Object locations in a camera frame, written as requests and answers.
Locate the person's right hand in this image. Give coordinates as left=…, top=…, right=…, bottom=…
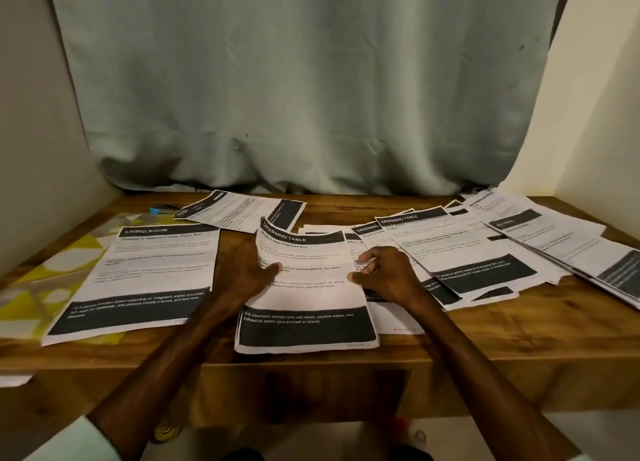
left=347, top=246, right=429, bottom=312

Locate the person's left hand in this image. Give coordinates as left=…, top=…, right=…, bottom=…
left=213, top=238, right=284, bottom=314

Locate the person's left leg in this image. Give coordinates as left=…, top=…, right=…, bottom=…
left=222, top=446, right=266, bottom=461

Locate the pale green curtain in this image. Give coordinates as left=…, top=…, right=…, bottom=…
left=47, top=0, right=567, bottom=197

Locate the single sheet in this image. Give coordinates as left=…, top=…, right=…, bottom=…
left=175, top=188, right=307, bottom=234

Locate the yellow patterned folder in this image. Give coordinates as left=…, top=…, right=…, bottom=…
left=0, top=212, right=183, bottom=343

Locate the printed papers pile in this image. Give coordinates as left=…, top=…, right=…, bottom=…
left=345, top=186, right=640, bottom=312

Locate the person's left forearm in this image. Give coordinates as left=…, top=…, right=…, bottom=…
left=25, top=296, right=246, bottom=461

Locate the person's right forearm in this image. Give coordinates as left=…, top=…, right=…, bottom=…
left=400, top=294, right=583, bottom=461

